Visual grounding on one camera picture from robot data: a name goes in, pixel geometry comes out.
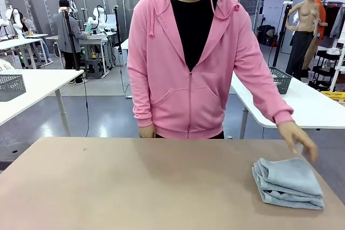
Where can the grey woven plastic basket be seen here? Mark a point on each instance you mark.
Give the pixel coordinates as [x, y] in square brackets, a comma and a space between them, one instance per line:
[12, 88]
[283, 82]

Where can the beige striped cushion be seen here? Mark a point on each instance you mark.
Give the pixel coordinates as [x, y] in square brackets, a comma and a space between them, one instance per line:
[5, 65]

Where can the seated person in grey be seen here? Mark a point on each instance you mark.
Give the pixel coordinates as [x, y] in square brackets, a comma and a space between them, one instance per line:
[31, 28]

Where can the person's left forearm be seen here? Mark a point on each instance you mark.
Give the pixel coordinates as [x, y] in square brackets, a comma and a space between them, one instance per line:
[272, 100]

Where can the grey hanging garment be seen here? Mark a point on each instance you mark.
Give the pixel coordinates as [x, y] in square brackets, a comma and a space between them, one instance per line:
[340, 26]

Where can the black camera stand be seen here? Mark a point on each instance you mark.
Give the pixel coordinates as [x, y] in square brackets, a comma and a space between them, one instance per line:
[118, 30]

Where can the black hanging garment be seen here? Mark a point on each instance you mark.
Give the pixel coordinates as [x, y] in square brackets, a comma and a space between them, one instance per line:
[332, 21]

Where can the black tripod pole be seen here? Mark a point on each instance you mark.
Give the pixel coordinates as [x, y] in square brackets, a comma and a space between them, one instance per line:
[70, 41]

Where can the person in pink hoodie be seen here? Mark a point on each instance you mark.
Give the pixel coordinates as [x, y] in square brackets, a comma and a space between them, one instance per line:
[167, 79]

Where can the person's right forearm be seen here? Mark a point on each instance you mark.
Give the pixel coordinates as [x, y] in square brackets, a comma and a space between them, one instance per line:
[140, 106]

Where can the black utility cart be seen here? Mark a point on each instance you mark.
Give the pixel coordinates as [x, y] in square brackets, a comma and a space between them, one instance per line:
[324, 71]

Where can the white lab robot arm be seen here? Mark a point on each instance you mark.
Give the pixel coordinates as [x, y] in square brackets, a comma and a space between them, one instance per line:
[15, 18]
[100, 20]

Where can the man in grey jacket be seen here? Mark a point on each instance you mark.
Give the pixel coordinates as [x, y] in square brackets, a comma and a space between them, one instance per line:
[67, 33]

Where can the white metal rack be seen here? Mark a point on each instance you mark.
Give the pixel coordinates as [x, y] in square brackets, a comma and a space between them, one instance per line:
[340, 65]

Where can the black stand with white top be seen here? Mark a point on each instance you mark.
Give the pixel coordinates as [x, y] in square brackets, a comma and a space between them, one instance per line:
[281, 30]

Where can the person's right hand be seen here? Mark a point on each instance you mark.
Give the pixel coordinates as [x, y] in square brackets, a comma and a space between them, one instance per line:
[147, 132]

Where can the white round hat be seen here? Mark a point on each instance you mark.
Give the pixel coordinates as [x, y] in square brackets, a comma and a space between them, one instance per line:
[332, 51]

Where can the large white table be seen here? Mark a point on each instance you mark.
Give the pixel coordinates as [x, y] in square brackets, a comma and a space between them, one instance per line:
[304, 108]
[35, 84]

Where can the person's left hand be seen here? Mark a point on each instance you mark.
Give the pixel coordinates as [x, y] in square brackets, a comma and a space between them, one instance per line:
[296, 135]

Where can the long white desk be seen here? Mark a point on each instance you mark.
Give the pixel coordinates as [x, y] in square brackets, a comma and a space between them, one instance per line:
[19, 42]

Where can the mannequin with orange shirt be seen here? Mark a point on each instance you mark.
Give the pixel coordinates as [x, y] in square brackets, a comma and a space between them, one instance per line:
[321, 17]

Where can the bare mannequin with black trousers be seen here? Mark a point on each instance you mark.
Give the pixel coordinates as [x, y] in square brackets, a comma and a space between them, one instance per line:
[304, 25]

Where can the black bags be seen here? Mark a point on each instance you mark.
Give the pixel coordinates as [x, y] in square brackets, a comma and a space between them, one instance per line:
[266, 36]

